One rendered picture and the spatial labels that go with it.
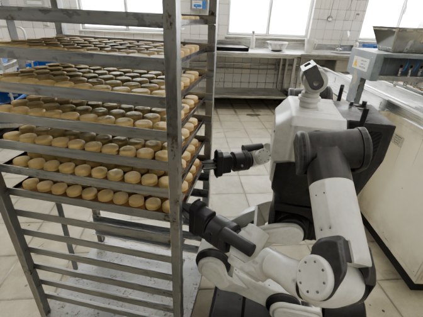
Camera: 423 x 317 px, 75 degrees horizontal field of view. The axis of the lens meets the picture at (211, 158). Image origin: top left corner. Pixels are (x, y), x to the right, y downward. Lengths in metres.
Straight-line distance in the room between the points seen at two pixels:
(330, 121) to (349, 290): 0.41
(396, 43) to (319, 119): 1.36
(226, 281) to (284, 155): 0.60
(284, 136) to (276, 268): 0.34
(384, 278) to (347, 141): 1.47
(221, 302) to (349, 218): 0.93
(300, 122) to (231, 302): 0.92
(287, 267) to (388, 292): 1.37
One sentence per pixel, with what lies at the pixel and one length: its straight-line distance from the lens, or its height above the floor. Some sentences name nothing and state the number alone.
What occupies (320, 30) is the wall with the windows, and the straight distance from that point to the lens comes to 5.41.
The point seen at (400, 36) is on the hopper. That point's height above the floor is 1.27.
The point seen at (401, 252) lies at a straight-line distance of 2.03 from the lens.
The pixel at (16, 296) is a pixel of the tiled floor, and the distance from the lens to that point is 1.89.
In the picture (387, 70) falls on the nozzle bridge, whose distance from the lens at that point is 2.12.
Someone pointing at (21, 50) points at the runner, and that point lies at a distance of 0.88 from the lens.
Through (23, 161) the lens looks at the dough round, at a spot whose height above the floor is 0.88.
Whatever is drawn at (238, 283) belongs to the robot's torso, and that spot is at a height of 0.39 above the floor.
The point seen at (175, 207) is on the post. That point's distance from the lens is 0.80.
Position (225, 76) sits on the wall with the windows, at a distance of 5.05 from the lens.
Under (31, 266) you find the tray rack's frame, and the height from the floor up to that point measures 0.43.
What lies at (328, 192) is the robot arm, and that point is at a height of 1.03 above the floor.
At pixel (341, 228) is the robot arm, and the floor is 1.00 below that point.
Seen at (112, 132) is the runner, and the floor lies 1.05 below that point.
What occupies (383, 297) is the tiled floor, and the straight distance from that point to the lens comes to 1.94.
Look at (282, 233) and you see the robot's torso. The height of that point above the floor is 0.69.
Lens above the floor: 1.34
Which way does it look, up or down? 28 degrees down
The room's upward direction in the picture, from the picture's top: 3 degrees clockwise
